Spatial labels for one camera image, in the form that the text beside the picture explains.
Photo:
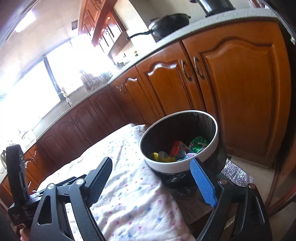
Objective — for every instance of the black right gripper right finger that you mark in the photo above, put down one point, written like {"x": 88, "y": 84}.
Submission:
{"x": 251, "y": 221}

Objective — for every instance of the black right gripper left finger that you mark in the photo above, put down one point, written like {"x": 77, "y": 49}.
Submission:
{"x": 50, "y": 220}

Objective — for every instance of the yellow snack wrapper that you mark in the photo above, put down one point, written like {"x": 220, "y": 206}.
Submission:
{"x": 162, "y": 157}

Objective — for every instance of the white rimmed trash bin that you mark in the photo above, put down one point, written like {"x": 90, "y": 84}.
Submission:
{"x": 169, "y": 145}

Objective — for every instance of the chrome kitchen faucet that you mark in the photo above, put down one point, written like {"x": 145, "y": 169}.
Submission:
{"x": 66, "y": 98}

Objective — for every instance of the green snack bag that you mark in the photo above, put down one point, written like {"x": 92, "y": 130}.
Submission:
{"x": 198, "y": 144}

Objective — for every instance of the white floral tablecloth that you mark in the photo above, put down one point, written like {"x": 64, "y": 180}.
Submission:
{"x": 134, "y": 204}

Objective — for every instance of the red snack packet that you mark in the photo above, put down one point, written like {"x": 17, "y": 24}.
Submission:
{"x": 177, "y": 145}

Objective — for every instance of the brown wooden base cabinets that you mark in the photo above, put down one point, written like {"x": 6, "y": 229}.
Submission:
{"x": 161, "y": 92}

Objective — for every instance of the knife block with utensils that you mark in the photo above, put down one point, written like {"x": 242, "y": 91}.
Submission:
{"x": 89, "y": 81}

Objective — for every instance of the grey speckled countertop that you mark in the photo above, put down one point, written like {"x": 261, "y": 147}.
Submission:
{"x": 161, "y": 44}

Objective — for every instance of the black frying pan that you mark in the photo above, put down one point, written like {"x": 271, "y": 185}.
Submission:
{"x": 162, "y": 27}

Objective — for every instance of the black cooking pot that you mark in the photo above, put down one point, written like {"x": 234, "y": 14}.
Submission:
{"x": 212, "y": 7}

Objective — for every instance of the brown wooden wall cabinets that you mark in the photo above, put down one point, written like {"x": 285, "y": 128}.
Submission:
{"x": 94, "y": 17}

